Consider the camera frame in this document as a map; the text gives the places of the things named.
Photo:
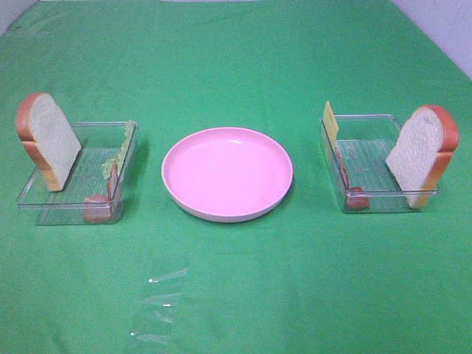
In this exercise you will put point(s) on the pink round plate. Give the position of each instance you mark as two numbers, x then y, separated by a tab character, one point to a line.
227	174

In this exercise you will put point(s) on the yellow cheese slice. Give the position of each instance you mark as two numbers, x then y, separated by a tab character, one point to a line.
330	124

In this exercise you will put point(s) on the left clear plastic container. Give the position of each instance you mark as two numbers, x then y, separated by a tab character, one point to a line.
100	141

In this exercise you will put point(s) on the bacon strip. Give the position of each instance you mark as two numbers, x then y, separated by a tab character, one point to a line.
101	207
353	200

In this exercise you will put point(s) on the toast bread slice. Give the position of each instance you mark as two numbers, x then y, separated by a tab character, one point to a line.
421	155
48	138

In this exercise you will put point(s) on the right clear plastic container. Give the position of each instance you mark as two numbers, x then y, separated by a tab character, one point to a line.
364	141

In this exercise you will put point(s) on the green lettuce leaf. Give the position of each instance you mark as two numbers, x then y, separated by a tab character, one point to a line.
119	157

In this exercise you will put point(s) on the green tablecloth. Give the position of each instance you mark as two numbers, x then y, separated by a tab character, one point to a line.
305	278

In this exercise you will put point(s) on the clear plastic container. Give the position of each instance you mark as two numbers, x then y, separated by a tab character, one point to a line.
100	141
364	141

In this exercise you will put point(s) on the clear plastic film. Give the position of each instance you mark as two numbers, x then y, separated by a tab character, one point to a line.
155	316

